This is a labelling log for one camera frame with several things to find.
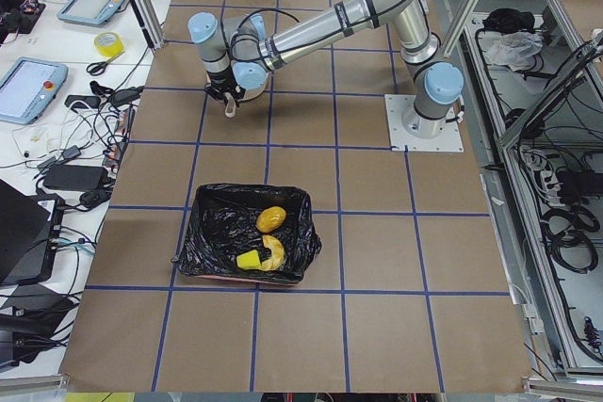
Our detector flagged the brown potato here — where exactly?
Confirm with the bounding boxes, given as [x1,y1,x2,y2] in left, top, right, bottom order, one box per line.
[255,206,286,233]

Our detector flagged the bin with black bag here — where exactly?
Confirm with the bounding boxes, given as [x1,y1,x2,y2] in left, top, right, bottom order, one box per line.
[173,184,321,285]

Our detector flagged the black laptop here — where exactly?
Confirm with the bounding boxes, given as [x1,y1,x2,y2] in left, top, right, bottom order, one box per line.
[1,182,65,286]

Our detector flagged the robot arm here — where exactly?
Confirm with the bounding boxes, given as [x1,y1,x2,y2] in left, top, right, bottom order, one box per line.
[187,0,464,122]

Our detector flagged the black scissors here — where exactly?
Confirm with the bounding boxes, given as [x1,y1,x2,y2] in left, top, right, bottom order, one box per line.
[86,53,122,77]

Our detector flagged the white and black cloth pile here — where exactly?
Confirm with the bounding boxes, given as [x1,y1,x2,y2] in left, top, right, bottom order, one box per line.
[482,8,544,72]

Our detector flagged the yellow tape roll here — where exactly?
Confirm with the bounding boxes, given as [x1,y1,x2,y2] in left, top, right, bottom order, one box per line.
[93,32,125,57]

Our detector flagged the blue teach pendant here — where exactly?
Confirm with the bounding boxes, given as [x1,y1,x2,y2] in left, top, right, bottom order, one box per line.
[1,57,69,125]
[57,0,127,27]

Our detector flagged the blue teach pendant far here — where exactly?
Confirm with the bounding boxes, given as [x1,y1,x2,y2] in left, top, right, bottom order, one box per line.
[57,0,127,27]

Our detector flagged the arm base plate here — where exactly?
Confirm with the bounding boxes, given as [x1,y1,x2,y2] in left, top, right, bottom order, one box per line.
[384,94,464,153]

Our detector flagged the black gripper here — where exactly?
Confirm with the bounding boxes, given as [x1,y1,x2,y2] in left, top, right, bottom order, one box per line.
[205,83,245,106]

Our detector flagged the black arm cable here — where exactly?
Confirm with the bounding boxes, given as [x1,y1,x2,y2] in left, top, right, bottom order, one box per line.
[225,0,437,69]

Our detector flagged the black power adapter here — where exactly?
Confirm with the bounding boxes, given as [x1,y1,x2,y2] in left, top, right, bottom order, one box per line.
[43,165,108,191]

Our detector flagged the blue teach pendant near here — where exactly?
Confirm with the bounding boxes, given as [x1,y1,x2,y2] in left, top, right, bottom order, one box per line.
[1,57,69,125]

